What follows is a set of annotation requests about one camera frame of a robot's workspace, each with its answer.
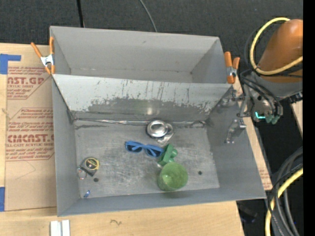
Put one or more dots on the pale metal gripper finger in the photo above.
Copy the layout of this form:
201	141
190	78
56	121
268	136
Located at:
232	98
237	127

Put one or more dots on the green plastic toy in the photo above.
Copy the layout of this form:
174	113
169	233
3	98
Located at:
168	154

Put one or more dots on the shiny metal cup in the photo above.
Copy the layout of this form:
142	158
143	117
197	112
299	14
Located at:
160	129

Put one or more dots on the green plastic cup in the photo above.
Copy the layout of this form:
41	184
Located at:
172	177

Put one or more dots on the grey metal bin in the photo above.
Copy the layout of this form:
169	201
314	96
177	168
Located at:
137	97

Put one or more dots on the blue sunglasses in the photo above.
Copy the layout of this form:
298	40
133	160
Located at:
134	147

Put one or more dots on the black and yellow tape measure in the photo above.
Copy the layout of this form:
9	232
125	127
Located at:
91	165

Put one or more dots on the small blue clip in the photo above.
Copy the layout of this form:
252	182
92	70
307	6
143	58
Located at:
86	194

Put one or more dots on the brown cardboard board, red print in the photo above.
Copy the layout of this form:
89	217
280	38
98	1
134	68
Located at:
29	176

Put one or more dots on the black cylinder on white bracket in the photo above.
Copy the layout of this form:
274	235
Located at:
297	97

